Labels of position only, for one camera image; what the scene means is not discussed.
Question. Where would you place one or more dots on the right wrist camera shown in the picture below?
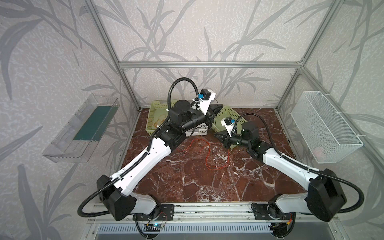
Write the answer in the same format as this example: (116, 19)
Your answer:
(230, 126)

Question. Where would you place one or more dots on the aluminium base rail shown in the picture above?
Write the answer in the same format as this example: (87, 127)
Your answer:
(209, 212)

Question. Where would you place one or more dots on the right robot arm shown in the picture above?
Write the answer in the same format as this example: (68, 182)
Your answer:
(324, 197)

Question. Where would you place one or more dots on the light green basket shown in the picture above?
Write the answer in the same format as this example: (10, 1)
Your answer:
(224, 113)
(157, 114)

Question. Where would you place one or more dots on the aluminium cage frame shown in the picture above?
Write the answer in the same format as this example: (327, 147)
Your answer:
(335, 14)

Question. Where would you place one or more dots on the right light green basket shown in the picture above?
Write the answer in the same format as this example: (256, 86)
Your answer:
(224, 113)

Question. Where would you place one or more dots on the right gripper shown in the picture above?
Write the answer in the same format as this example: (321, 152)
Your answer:
(226, 140)

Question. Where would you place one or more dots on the white perforated basket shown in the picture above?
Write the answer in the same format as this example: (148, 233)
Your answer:
(192, 129)

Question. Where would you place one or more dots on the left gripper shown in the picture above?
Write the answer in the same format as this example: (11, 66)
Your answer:
(210, 112)

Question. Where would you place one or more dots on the white wire mesh basket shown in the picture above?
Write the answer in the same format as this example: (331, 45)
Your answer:
(326, 132)

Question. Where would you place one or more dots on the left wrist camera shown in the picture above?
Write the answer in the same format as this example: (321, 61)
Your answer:
(205, 100)

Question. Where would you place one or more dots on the left light green basket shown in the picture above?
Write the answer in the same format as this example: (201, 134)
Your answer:
(157, 114)

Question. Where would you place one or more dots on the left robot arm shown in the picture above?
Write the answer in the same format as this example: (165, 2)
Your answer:
(117, 192)

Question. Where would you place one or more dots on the clear plastic wall shelf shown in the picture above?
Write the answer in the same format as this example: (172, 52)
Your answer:
(79, 138)

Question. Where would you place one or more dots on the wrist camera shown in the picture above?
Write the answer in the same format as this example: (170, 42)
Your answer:
(230, 126)
(205, 100)

